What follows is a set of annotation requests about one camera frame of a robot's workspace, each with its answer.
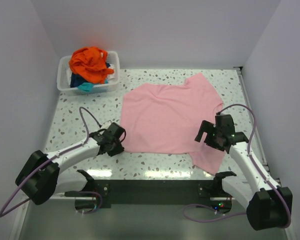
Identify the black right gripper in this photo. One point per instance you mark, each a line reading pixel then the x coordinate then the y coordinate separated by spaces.
pixel 207 127

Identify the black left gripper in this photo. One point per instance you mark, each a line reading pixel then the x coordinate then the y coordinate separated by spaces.
pixel 119 148

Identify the pink t shirt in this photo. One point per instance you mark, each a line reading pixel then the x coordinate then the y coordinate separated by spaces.
pixel 165 119

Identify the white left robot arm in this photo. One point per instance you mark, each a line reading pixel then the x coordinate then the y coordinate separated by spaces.
pixel 40 178

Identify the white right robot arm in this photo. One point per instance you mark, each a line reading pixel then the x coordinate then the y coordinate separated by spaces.
pixel 267 204

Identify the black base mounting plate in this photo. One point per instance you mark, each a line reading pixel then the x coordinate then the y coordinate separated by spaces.
pixel 107 193

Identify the teal t shirt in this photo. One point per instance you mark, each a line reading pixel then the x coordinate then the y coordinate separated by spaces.
pixel 86 87

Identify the white garment in basket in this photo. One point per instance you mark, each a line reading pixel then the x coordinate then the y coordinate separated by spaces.
pixel 110 75

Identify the dark blue t shirt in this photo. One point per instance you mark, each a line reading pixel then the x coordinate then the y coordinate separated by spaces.
pixel 76 80

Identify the white plastic laundry basket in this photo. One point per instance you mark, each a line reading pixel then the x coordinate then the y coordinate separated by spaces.
pixel 63 84

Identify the orange t shirt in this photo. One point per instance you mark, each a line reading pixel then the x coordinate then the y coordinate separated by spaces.
pixel 90 63

